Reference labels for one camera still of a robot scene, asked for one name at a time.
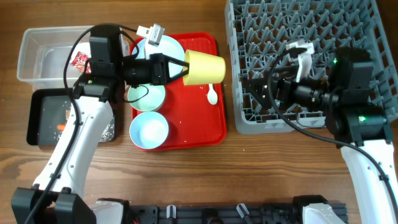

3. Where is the grey dishwasher rack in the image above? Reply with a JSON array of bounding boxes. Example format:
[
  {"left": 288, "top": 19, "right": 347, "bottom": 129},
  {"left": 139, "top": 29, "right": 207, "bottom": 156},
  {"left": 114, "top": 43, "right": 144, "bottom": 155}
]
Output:
[{"left": 224, "top": 0, "right": 397, "bottom": 134}]

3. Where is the white rice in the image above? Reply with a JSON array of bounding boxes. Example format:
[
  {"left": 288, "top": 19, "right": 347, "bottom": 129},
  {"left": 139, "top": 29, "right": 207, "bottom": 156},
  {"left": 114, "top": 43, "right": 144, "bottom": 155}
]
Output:
[{"left": 52, "top": 100, "right": 116, "bottom": 143}]

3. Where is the small light blue bowl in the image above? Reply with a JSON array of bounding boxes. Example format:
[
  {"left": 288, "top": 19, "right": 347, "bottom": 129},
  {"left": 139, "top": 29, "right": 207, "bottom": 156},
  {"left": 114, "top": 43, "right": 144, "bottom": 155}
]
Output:
[{"left": 129, "top": 111, "right": 169, "bottom": 150}]

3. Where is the large light blue plate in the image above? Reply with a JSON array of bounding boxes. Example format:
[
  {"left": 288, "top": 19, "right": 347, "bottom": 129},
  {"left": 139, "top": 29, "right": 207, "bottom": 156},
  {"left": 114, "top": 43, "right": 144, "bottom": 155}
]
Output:
[{"left": 137, "top": 35, "right": 185, "bottom": 60}]

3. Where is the black plastic bin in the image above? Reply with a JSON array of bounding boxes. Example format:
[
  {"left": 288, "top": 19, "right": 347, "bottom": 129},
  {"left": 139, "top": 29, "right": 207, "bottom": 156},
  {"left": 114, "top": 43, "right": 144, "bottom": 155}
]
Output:
[{"left": 26, "top": 88, "right": 118, "bottom": 146}]

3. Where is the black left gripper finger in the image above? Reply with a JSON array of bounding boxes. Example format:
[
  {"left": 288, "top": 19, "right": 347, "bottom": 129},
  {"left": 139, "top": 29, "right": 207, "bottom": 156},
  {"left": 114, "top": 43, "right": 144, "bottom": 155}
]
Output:
[
  {"left": 168, "top": 70, "right": 189, "bottom": 82},
  {"left": 163, "top": 55, "right": 189, "bottom": 67}
]

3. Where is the clear plastic bin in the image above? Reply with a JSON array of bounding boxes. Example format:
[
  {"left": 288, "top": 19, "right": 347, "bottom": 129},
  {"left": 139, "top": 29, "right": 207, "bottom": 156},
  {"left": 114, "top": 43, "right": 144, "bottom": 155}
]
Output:
[{"left": 16, "top": 26, "right": 131, "bottom": 92}]

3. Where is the mint green bowl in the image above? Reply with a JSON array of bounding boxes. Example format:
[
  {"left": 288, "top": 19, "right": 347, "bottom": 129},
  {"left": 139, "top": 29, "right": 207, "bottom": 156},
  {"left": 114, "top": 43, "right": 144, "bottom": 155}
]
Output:
[{"left": 127, "top": 84, "right": 166, "bottom": 112}]

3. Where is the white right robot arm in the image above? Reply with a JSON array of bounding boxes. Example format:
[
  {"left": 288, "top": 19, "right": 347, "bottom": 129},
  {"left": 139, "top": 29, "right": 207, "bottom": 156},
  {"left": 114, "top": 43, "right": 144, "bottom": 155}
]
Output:
[{"left": 243, "top": 47, "right": 397, "bottom": 223}]

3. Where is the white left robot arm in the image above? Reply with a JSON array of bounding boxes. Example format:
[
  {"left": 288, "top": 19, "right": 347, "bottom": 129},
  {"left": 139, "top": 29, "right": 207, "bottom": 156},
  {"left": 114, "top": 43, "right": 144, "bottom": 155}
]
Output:
[{"left": 11, "top": 23, "right": 191, "bottom": 223}]

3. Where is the red plastic tray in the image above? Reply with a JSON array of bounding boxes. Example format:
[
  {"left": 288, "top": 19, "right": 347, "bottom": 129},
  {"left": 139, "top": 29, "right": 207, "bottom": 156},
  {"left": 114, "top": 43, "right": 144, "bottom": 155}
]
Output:
[{"left": 136, "top": 32, "right": 227, "bottom": 152}]

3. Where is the red snack wrapper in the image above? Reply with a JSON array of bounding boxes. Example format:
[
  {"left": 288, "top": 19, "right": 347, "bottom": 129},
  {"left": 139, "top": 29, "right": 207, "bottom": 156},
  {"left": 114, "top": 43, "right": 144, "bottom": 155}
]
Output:
[{"left": 70, "top": 51, "right": 91, "bottom": 73}]

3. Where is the orange carrot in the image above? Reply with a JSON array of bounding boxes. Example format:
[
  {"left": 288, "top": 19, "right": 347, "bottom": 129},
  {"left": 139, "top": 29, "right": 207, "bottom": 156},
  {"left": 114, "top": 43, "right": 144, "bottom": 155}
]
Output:
[{"left": 57, "top": 124, "right": 65, "bottom": 131}]

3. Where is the brown food scrap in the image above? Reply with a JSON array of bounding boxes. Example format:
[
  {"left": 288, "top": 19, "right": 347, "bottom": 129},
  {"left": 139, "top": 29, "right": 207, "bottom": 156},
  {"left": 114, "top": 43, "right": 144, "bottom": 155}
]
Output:
[{"left": 65, "top": 109, "right": 71, "bottom": 121}]

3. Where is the white plastic spoon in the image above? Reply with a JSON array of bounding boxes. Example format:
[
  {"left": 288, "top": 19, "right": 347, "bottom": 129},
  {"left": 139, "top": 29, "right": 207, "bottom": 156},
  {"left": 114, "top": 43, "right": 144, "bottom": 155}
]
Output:
[{"left": 207, "top": 84, "right": 218, "bottom": 105}]

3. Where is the yellow plastic cup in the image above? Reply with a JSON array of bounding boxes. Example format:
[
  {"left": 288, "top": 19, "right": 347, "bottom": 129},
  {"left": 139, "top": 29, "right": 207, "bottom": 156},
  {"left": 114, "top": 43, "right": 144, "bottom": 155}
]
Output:
[{"left": 183, "top": 50, "right": 226, "bottom": 85}]

